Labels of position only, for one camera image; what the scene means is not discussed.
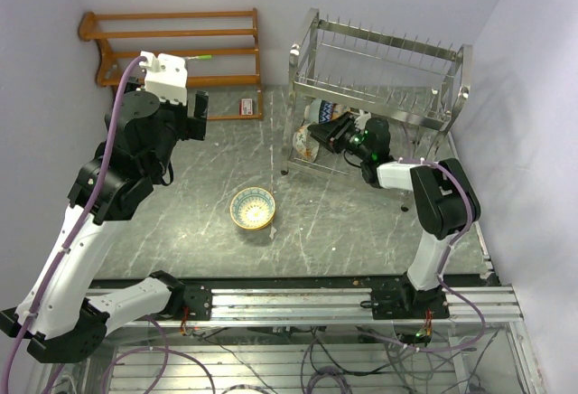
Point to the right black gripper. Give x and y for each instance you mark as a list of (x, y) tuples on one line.
[(337, 129)]

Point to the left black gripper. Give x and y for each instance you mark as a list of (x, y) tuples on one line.
[(190, 126)]

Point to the leaf flower patterned bowl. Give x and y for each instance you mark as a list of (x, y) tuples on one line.
[(305, 146)]

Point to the blue zigzag red bowl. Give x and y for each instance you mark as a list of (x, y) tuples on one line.
[(325, 111)]

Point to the steel dish rack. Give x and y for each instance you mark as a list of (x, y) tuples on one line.
[(418, 84)]

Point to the teal dotted bowl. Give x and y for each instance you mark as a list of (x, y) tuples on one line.
[(312, 110)]

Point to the orange blue floral bowl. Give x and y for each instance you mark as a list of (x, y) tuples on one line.
[(338, 110)]

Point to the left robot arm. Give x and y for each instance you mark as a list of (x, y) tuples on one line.
[(61, 324)]

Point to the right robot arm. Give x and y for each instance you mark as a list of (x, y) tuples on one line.
[(445, 204)]

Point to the wooden shelf rack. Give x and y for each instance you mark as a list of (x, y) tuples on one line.
[(109, 71)]

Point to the small red white box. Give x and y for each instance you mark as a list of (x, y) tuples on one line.
[(246, 107)]

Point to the green white marker pen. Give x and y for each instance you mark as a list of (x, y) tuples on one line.
[(203, 57)]

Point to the yellow sunburst patterned bowl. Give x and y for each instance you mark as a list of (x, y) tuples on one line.
[(253, 208)]

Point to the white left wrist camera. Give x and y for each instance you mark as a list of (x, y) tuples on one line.
[(165, 76)]

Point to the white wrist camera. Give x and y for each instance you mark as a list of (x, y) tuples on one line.
[(361, 118), (165, 76)]

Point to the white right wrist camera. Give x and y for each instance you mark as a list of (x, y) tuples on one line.
[(361, 118)]

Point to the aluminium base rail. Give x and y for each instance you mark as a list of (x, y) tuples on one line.
[(281, 307)]

